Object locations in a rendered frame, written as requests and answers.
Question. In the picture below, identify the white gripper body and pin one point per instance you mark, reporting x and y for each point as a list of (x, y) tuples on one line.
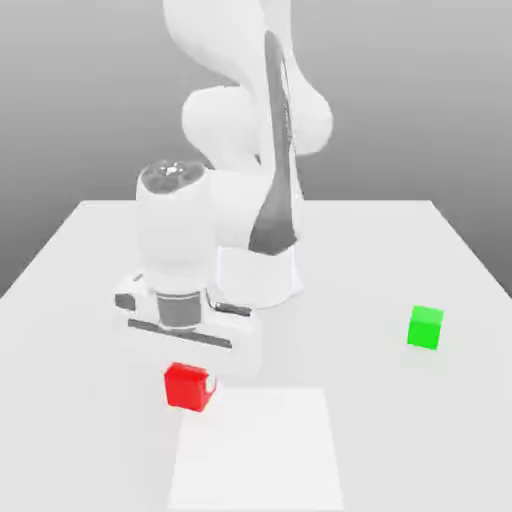
[(224, 356)]

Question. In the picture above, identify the small red cube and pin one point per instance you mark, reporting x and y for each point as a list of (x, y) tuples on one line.
[(184, 388)]

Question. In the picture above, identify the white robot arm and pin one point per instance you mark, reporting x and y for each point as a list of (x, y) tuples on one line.
[(240, 120)]

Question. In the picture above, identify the small green cube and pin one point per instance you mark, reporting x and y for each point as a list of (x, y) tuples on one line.
[(424, 330)]

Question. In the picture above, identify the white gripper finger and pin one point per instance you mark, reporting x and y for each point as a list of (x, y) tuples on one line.
[(209, 384)]

